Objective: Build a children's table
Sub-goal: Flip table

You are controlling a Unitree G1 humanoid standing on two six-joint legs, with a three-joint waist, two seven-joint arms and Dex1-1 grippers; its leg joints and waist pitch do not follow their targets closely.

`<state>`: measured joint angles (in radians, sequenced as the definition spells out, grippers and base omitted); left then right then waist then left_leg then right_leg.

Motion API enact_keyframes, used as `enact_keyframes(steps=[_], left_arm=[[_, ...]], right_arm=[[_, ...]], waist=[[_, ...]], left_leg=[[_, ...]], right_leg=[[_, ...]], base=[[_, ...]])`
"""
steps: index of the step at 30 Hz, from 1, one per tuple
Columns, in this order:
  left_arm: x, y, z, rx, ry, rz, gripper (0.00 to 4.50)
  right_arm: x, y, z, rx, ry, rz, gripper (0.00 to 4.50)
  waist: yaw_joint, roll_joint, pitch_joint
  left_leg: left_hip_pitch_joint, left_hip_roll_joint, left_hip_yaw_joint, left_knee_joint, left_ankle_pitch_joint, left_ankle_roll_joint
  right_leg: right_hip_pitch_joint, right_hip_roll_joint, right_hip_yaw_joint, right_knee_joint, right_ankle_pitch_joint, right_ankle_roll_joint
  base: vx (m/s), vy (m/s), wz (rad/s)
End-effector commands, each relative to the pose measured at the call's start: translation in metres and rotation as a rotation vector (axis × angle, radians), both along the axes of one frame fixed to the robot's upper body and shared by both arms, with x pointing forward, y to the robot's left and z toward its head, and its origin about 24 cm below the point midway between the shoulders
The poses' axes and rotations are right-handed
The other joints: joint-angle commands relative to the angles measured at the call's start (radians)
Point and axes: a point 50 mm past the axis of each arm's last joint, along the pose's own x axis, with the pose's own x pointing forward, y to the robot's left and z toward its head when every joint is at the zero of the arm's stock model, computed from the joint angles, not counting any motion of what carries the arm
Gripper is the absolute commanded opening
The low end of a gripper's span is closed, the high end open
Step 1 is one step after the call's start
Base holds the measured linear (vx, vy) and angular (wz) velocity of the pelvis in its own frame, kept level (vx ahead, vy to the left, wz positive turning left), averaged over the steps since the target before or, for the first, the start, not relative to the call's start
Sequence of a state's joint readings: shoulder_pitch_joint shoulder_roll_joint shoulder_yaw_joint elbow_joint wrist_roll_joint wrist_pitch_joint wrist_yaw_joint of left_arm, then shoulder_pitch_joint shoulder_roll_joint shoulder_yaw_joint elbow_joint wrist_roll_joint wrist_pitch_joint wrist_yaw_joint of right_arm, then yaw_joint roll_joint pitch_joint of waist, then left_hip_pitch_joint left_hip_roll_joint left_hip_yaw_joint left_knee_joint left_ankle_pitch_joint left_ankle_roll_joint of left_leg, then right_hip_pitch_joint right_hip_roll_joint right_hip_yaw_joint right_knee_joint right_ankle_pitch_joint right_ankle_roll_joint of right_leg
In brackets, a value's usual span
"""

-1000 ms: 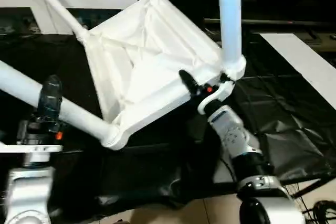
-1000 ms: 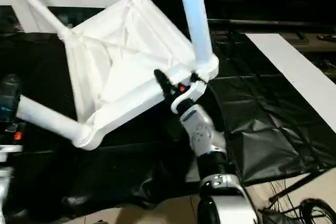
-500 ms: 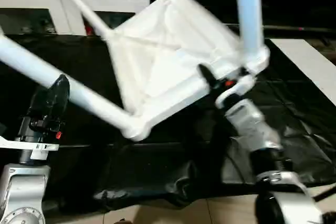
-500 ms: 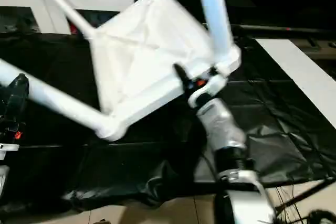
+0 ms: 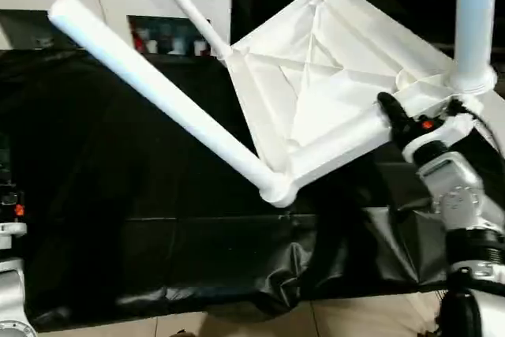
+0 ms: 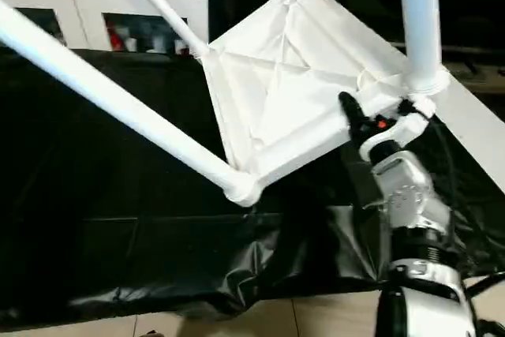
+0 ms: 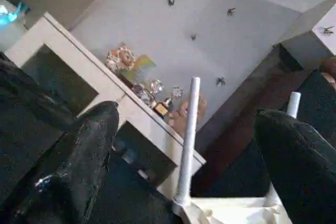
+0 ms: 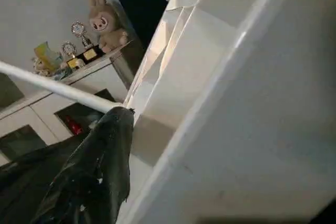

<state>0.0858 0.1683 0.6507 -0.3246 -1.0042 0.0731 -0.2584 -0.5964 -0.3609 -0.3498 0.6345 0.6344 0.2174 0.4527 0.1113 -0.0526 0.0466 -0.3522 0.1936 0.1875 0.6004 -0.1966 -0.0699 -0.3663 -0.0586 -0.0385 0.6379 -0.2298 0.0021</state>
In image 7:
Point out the white cabinet with glass doors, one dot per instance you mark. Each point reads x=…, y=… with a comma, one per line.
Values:
x=105, y=103

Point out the white plastic table top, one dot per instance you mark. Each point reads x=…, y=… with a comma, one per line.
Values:
x=236, y=211

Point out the bystander bare hand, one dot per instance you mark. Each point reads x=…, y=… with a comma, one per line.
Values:
x=329, y=72

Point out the white plastic table leg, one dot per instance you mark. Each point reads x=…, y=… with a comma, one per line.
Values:
x=188, y=140
x=293, y=106

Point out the black mat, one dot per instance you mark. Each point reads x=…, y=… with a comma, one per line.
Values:
x=26, y=108

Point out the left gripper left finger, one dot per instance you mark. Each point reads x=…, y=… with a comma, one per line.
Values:
x=84, y=171

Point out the beige plush toy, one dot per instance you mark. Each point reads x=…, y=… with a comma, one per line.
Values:
x=181, y=114

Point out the yellow green card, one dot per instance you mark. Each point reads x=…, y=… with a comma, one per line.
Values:
x=142, y=66

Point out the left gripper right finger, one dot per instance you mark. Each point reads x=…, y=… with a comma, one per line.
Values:
x=304, y=177

